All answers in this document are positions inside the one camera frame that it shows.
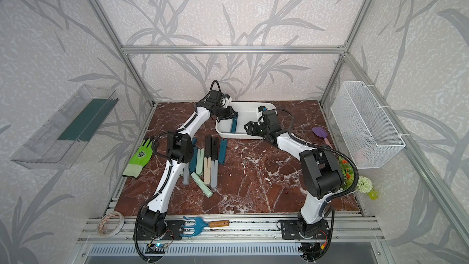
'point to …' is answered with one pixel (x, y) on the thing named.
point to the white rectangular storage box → (247, 112)
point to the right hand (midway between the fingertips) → (248, 125)
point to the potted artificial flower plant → (364, 184)
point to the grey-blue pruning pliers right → (214, 173)
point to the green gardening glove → (140, 158)
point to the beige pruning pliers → (207, 170)
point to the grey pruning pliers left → (185, 175)
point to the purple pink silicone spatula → (322, 132)
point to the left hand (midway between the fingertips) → (236, 114)
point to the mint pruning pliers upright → (199, 161)
